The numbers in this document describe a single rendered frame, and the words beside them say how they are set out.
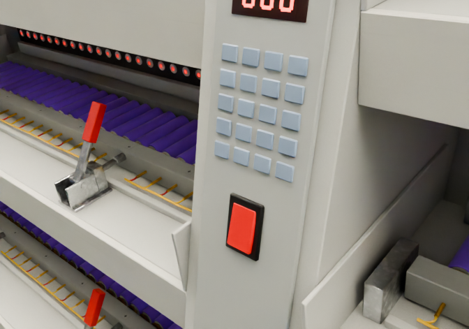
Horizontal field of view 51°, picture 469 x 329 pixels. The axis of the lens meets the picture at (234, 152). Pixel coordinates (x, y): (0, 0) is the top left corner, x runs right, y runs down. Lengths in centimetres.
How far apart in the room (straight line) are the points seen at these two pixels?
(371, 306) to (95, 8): 27
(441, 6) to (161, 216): 27
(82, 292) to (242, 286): 34
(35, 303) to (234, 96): 45
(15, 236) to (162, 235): 37
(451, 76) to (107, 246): 29
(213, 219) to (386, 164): 11
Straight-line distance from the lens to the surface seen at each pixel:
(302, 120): 24
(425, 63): 22
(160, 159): 44
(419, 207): 37
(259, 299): 29
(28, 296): 67
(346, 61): 23
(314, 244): 26
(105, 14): 36
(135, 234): 40
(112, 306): 58
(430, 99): 23
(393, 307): 33
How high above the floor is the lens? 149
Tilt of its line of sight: 18 degrees down
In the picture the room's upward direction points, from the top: 5 degrees clockwise
